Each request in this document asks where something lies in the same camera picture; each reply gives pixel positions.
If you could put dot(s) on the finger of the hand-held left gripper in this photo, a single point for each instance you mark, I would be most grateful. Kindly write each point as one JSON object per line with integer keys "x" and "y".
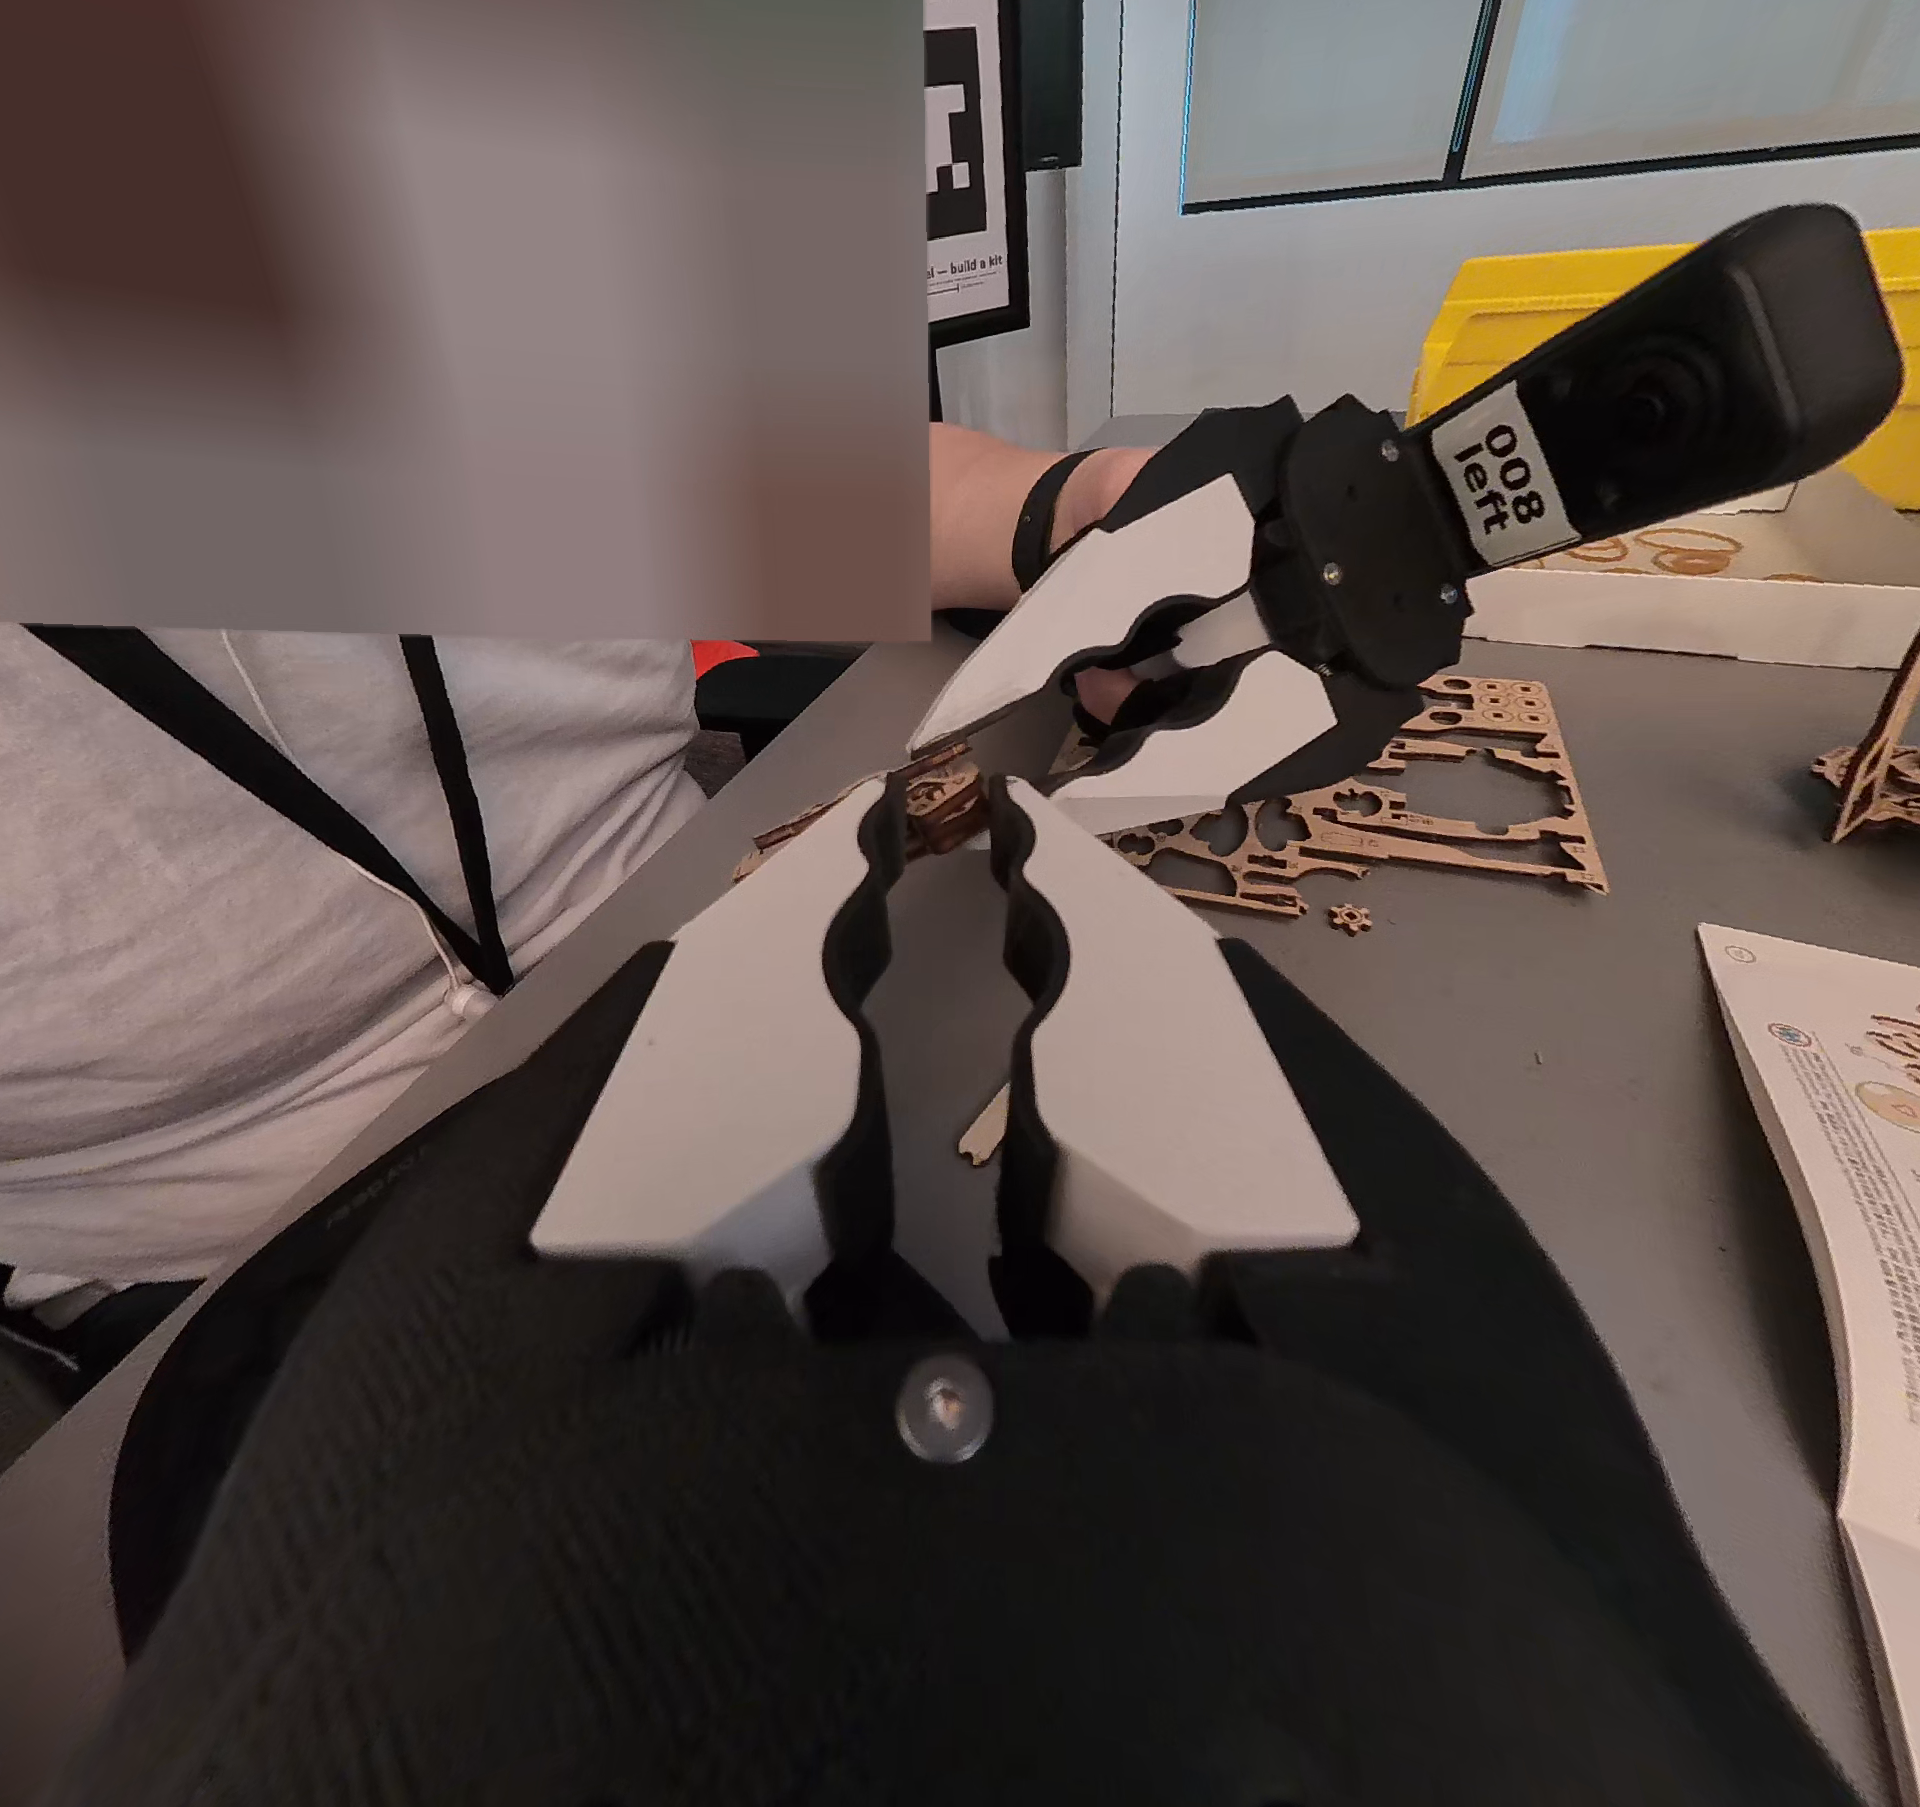
{"x": 1200, "y": 757}
{"x": 1111, "y": 593}

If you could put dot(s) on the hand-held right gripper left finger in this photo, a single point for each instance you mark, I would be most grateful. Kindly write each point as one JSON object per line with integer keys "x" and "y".
{"x": 689, "y": 1087}

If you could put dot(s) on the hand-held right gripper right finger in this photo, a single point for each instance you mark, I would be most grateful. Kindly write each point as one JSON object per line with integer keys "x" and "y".
{"x": 1200, "y": 1087}

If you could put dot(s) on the small wooden gear assembly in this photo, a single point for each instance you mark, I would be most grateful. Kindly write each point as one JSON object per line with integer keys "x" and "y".
{"x": 945, "y": 810}

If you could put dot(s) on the person's left forearm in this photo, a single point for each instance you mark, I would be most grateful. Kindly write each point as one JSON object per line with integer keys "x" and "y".
{"x": 974, "y": 517}

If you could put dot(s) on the laser-cut wooden parts sheet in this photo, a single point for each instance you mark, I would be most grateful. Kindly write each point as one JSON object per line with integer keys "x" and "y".
{"x": 1575, "y": 832}

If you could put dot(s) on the partly built wooden model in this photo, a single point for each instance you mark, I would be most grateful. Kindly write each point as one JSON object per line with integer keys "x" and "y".
{"x": 1869, "y": 774}

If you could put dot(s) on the thin wooden stick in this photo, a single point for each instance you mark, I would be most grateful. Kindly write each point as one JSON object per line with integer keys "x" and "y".
{"x": 986, "y": 1130}

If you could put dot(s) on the yellow plastic bin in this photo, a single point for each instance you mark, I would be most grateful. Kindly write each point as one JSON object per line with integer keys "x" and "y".
{"x": 1515, "y": 323}

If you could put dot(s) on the white cardboard tray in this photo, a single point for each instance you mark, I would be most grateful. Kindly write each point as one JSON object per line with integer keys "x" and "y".
{"x": 1650, "y": 624}

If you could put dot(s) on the pile of rubber bands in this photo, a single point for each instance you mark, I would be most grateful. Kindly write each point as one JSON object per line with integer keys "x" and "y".
{"x": 1687, "y": 549}

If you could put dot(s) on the orange cloth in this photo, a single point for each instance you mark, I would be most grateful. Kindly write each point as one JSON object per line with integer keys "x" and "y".
{"x": 721, "y": 653}

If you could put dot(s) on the framed marker sign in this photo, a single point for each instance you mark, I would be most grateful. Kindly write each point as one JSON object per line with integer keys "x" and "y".
{"x": 967, "y": 113}

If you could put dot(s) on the frosted glass window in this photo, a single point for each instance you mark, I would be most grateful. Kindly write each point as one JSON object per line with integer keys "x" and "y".
{"x": 1321, "y": 39}

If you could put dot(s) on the large black panel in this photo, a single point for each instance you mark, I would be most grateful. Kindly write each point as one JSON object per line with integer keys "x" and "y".
{"x": 1049, "y": 22}

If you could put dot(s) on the open instruction booklet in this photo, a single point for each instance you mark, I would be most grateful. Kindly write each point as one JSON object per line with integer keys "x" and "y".
{"x": 1846, "y": 1163}

